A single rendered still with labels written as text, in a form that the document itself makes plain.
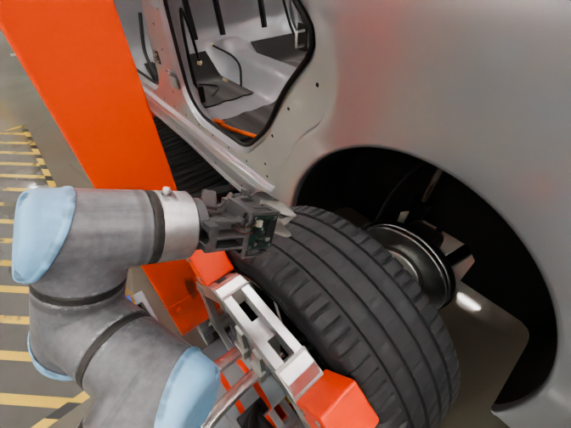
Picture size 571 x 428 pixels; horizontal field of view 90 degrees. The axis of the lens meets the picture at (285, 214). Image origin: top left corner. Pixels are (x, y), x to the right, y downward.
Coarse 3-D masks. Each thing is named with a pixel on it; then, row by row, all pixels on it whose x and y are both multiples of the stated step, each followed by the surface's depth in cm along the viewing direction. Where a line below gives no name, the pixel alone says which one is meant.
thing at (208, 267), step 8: (192, 256) 64; (200, 256) 64; (208, 256) 65; (216, 256) 66; (224, 256) 67; (192, 264) 66; (200, 264) 64; (208, 264) 65; (216, 264) 66; (224, 264) 67; (200, 272) 64; (208, 272) 65; (216, 272) 66; (224, 272) 66; (200, 280) 68; (208, 280) 65; (216, 280) 66
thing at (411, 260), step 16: (384, 224) 90; (384, 240) 91; (400, 240) 85; (416, 240) 83; (400, 256) 88; (416, 256) 83; (432, 256) 79; (416, 272) 86; (432, 272) 81; (432, 288) 84; (448, 288) 82
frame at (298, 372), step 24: (216, 288) 59; (240, 288) 58; (216, 312) 85; (240, 312) 54; (264, 312) 54; (288, 336) 51; (264, 360) 50; (288, 360) 48; (312, 360) 48; (288, 384) 45; (312, 384) 47; (288, 408) 85
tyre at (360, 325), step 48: (288, 240) 61; (336, 240) 59; (288, 288) 51; (336, 288) 52; (384, 288) 53; (336, 336) 47; (384, 336) 50; (432, 336) 54; (384, 384) 47; (432, 384) 53
